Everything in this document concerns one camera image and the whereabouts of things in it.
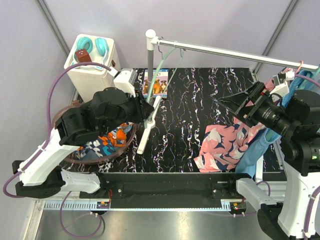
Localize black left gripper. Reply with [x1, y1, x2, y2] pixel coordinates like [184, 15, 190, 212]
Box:
[101, 87, 156, 135]

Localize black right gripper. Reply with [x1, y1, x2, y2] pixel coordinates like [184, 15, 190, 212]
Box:
[217, 78, 297, 135]

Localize mint green hanger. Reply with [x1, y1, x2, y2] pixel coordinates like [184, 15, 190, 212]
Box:
[144, 46, 186, 126]

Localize pink patterned shorts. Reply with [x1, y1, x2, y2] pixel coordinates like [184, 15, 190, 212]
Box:
[193, 118, 268, 173]

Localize blue orange patterned shorts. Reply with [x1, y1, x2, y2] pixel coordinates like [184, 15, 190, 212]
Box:
[72, 122, 133, 161]

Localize pink wire hanger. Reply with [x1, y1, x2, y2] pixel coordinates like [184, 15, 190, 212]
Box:
[295, 60, 304, 74]

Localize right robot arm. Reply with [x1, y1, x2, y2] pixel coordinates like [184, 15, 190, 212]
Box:
[218, 82, 320, 240]

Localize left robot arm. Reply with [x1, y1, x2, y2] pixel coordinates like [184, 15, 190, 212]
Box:
[12, 87, 154, 199]

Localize light blue shorts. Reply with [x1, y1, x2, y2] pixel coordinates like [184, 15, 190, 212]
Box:
[235, 129, 270, 178]

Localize silver clothes rack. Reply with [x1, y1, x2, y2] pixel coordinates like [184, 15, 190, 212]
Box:
[137, 29, 320, 155]

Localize dog picture book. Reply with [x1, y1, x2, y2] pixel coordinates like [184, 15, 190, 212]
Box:
[142, 68, 169, 99]

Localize blue knitted garment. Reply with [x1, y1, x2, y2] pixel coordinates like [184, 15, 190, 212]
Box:
[282, 70, 315, 108]

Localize white storage box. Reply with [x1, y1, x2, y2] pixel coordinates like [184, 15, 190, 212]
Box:
[63, 34, 121, 102]

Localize pink translucent plastic basin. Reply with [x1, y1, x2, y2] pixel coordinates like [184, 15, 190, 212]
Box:
[49, 99, 138, 165]

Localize brown cube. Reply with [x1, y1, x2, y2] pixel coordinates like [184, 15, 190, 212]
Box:
[74, 48, 92, 63]

